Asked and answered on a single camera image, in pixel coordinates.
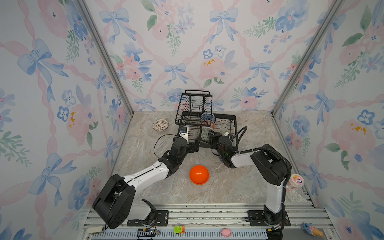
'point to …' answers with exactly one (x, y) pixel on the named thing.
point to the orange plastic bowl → (199, 174)
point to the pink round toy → (226, 232)
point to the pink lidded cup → (296, 181)
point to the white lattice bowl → (160, 125)
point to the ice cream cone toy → (311, 229)
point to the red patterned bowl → (213, 125)
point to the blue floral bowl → (208, 116)
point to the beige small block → (94, 230)
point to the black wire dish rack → (195, 111)
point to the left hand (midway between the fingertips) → (191, 135)
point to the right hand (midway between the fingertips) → (206, 129)
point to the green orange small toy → (179, 229)
